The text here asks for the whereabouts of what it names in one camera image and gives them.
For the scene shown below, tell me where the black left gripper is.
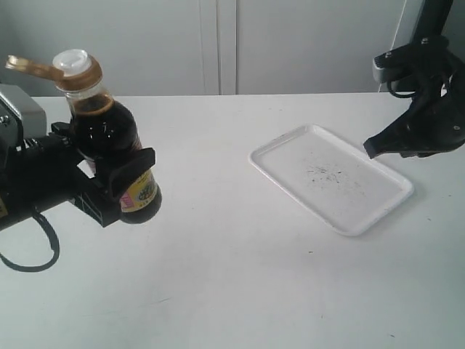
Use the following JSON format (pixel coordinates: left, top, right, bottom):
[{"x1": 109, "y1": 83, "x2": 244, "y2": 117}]
[{"x1": 1, "y1": 122, "x2": 155, "y2": 230}]

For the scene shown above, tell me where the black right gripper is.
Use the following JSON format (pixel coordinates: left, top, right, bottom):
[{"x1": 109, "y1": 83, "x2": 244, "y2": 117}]
[{"x1": 363, "y1": 37, "x2": 464, "y2": 159}]

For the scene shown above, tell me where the dark soy sauce bottle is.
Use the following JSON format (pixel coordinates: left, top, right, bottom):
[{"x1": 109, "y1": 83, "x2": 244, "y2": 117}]
[{"x1": 6, "y1": 49, "x2": 161, "y2": 224}]

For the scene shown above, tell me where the white rectangular plastic tray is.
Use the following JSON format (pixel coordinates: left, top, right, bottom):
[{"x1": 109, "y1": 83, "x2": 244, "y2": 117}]
[{"x1": 249, "y1": 124, "x2": 414, "y2": 236}]

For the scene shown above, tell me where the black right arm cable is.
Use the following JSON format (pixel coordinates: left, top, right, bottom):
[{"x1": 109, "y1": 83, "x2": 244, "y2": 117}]
[{"x1": 387, "y1": 72, "x2": 455, "y2": 100}]

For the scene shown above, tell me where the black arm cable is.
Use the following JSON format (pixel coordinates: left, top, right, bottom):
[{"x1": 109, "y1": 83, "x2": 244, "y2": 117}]
[
  {"x1": 387, "y1": 72, "x2": 455, "y2": 100},
  {"x1": 0, "y1": 212, "x2": 61, "y2": 273}
]

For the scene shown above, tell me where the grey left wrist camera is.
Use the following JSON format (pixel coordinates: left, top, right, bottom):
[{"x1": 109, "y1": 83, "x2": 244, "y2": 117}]
[{"x1": 1, "y1": 84, "x2": 47, "y2": 147}]

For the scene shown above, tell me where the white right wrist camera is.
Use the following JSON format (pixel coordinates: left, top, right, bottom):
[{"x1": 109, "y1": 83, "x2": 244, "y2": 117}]
[{"x1": 372, "y1": 54, "x2": 387, "y2": 84}]

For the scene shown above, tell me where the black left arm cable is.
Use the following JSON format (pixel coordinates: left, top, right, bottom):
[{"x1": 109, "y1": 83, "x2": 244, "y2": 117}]
[{"x1": 0, "y1": 212, "x2": 61, "y2": 273}]

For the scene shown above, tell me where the dark vertical post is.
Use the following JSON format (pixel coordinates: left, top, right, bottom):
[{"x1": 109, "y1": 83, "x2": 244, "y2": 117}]
[{"x1": 389, "y1": 0, "x2": 453, "y2": 52}]

